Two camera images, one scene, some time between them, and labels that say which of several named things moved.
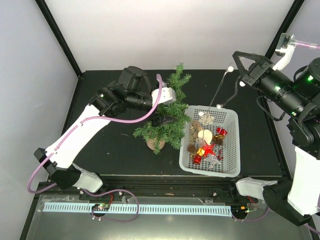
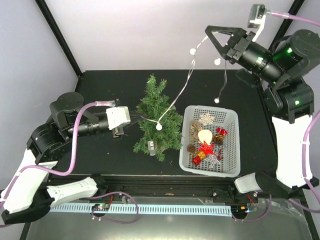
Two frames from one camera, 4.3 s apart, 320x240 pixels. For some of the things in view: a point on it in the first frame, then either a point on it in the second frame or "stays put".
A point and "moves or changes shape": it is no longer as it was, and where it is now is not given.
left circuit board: [103, 207] stays put
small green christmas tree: [169, 135] moves or changes shape
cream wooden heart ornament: [206, 134] stays put
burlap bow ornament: [195, 127] stays put
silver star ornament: [212, 160] stays put
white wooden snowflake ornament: [206, 119] stays put
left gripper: [162, 120] → [117, 131]
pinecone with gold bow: [218, 139] stays put
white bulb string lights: [230, 69] → [159, 125]
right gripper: [257, 72] → [234, 54]
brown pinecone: [191, 148] stays put
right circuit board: [239, 210] stays put
